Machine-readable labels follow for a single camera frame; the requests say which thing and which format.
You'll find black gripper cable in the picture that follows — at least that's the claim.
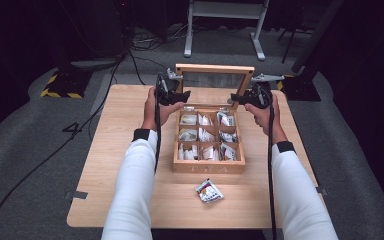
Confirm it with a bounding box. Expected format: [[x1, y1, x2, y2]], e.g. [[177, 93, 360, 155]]
[[153, 75, 164, 174], [266, 94, 279, 240]]

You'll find dark slanted pole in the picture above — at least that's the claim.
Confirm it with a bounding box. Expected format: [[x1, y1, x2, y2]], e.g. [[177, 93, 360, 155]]
[[291, 0, 346, 74]]

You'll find long black floor cable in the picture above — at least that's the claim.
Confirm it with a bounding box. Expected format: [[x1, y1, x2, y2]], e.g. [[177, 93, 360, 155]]
[[0, 54, 128, 240]]

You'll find grey tape strip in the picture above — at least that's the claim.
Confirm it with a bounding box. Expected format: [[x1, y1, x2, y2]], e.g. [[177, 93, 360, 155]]
[[64, 190, 90, 201]]

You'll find person's left hand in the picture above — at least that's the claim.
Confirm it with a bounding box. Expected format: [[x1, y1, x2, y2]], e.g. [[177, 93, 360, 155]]
[[141, 86, 186, 132]]

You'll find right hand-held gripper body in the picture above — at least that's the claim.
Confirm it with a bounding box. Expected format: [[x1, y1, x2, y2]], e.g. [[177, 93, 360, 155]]
[[245, 72, 286, 110]]

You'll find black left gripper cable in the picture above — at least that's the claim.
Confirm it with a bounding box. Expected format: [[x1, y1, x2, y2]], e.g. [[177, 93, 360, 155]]
[[153, 75, 164, 174]]

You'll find group of tea bag packets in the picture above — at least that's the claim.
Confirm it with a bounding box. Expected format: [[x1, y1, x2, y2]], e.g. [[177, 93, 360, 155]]
[[178, 111, 239, 162]]

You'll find black tripod leg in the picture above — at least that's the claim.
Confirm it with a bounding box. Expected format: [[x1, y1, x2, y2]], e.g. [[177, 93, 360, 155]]
[[277, 27, 302, 65]]

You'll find wooden tea box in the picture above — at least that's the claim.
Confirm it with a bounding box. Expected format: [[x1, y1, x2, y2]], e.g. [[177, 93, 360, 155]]
[[172, 63, 256, 175]]

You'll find white metal stand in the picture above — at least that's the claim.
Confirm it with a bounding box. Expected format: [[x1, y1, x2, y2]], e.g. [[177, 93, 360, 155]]
[[183, 0, 271, 62]]

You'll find single striped tea sachet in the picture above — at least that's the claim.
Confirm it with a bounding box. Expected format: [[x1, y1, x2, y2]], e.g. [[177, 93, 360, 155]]
[[194, 178, 225, 204]]

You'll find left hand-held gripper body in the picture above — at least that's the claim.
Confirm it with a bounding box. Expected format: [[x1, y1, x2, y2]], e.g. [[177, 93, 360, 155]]
[[155, 67, 185, 106]]

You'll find bundle of floor cables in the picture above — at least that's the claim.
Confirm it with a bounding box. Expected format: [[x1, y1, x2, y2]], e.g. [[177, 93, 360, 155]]
[[129, 21, 189, 52]]

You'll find person's right hand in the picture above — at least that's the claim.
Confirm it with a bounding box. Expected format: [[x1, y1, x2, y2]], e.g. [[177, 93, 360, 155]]
[[244, 94, 288, 145]]

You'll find black yellow striped stand base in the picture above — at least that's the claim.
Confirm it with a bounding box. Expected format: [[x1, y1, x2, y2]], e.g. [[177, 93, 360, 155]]
[[276, 73, 322, 102], [40, 67, 93, 100]]

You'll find thin black floor cable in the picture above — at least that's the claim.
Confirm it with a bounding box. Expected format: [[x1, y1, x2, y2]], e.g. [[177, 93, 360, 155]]
[[127, 49, 178, 86]]

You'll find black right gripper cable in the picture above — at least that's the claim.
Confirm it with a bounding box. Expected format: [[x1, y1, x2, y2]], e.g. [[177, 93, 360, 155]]
[[266, 94, 279, 240]]

